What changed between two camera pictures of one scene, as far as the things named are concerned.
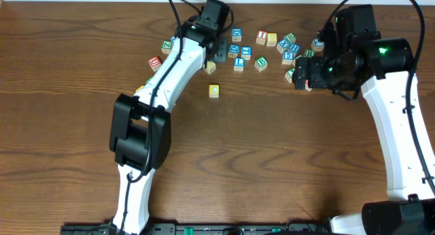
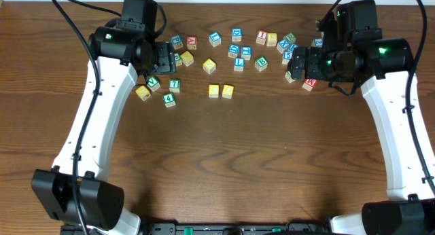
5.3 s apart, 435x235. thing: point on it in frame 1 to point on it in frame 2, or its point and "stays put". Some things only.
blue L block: x=239 y=64 stays put
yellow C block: x=214 y=91 stays put
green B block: x=261 y=63 stays put
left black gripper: x=221 y=49 to x=164 y=57
